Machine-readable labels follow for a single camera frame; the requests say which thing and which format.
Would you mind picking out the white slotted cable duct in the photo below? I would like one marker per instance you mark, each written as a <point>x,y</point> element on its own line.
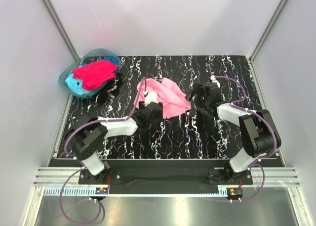
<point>76,191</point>

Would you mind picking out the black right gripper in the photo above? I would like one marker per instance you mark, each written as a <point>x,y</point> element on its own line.
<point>198,90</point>

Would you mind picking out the teal blue t shirt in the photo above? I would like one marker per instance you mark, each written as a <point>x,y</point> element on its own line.
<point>74,85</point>

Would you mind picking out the right aluminium corner post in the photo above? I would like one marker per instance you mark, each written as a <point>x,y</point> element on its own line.
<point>275,16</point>

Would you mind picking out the translucent blue plastic basket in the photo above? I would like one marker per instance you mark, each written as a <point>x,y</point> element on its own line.
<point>97,52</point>

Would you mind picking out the pink t shirt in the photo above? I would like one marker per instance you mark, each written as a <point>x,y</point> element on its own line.
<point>173,99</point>

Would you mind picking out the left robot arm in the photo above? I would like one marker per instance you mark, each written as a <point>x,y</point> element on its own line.
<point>89,133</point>

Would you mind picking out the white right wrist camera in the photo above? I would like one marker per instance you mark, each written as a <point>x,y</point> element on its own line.
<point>214,80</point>

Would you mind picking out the left aluminium corner post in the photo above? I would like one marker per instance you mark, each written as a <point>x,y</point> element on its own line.
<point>60,28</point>

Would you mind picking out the aluminium corner post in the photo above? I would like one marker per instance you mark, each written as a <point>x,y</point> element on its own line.
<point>275,16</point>
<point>60,28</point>

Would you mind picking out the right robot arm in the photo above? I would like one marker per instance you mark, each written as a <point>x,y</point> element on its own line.
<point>259,135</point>

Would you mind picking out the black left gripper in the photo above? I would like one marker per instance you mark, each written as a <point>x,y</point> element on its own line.
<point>159,119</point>

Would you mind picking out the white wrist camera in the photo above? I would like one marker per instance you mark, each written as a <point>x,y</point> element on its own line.
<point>150,96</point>
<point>214,80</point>

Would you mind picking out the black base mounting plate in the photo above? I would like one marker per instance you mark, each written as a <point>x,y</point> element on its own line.
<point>165,187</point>

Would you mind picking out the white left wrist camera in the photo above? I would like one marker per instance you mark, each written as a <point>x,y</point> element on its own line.
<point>150,96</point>

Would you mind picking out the aluminium front rail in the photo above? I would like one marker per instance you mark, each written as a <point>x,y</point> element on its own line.
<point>214,176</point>

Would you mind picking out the magenta t shirt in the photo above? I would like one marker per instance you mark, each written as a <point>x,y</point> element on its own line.
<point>95,74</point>

